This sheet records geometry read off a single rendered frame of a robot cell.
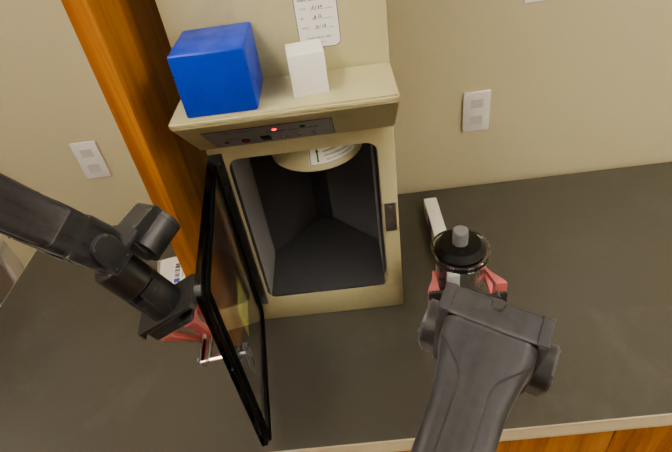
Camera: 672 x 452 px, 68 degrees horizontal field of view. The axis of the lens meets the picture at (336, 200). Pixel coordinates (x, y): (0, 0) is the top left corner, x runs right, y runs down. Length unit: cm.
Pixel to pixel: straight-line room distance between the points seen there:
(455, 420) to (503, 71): 109
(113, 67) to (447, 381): 57
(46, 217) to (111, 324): 70
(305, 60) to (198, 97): 15
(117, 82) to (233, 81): 16
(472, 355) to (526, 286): 85
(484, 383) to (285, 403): 72
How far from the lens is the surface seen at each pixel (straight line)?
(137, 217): 74
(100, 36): 72
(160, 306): 75
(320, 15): 75
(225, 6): 76
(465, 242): 91
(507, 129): 142
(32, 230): 64
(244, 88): 68
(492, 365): 35
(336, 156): 89
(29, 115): 149
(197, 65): 68
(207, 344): 81
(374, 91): 70
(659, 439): 124
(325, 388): 103
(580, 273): 125
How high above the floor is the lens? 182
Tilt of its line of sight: 38 degrees down
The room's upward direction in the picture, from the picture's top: 9 degrees counter-clockwise
